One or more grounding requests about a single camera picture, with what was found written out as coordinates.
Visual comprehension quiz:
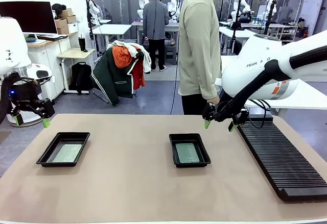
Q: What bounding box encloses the black slotted board rack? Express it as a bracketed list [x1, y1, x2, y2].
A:
[236, 114, 327, 202]

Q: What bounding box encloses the grey door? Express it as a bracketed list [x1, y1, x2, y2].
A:
[298, 0, 327, 37]

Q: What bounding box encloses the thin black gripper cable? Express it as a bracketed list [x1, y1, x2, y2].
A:
[244, 98, 272, 130]

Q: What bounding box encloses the person's right forearm beige sleeve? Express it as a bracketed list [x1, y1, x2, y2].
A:
[198, 63, 222, 101]

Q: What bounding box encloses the white lab table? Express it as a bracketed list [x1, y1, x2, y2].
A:
[91, 24, 132, 52]
[218, 26, 264, 56]
[131, 21, 180, 45]

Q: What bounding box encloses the green printed circuit board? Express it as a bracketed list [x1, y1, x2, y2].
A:
[175, 143, 201, 164]
[52, 144, 83, 163]

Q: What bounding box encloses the white shelf unit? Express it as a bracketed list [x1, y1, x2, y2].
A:
[277, 24, 299, 43]

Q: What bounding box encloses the black computer monitor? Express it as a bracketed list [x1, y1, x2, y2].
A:
[0, 1, 58, 35]

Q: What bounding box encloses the cream white garment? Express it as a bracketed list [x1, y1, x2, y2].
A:
[106, 40, 152, 74]

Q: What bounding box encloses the person in grey jacket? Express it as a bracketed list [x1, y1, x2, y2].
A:
[142, 0, 170, 72]

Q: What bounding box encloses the black tripod stand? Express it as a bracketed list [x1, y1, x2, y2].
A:
[227, 0, 243, 55]
[263, 0, 278, 35]

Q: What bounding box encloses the white cylindrical air purifier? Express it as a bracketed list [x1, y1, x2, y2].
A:
[5, 109, 44, 128]

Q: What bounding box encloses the dark green jacket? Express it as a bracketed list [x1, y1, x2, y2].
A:
[91, 47, 140, 107]

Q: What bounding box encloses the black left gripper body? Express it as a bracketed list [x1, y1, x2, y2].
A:
[8, 82, 43, 108]

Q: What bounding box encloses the person in beige shirt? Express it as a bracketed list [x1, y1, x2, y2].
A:
[178, 0, 235, 115]

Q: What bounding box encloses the orange garment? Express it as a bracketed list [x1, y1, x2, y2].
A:
[111, 45, 134, 69]

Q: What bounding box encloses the grey step stool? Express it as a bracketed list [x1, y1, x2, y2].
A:
[165, 45, 178, 65]

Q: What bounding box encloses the black keyboard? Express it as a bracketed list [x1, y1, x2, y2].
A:
[37, 34, 68, 41]

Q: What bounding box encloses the red garment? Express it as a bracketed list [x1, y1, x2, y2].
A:
[131, 57, 146, 90]

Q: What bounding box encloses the right arm black cable sleeve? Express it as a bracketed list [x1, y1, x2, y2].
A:
[214, 41, 327, 122]

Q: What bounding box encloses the small white side table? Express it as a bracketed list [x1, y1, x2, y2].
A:
[56, 47, 97, 94]

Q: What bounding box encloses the black plastic ESD tray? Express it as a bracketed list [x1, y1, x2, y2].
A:
[36, 131, 91, 168]
[168, 133, 212, 168]

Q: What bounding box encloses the person's right hand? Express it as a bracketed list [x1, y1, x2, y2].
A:
[206, 96, 221, 107]

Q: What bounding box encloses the black tumbler with straw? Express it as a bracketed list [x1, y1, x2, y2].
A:
[78, 34, 89, 53]

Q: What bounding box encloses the black backpack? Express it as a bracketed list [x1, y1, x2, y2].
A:
[68, 62, 93, 95]

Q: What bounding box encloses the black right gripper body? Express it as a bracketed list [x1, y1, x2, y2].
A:
[215, 98, 243, 123]

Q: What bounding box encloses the long hanging black cable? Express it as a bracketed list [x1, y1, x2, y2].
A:
[170, 0, 195, 115]

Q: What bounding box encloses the white cabinet with wooden top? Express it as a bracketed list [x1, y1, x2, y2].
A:
[27, 38, 74, 103]

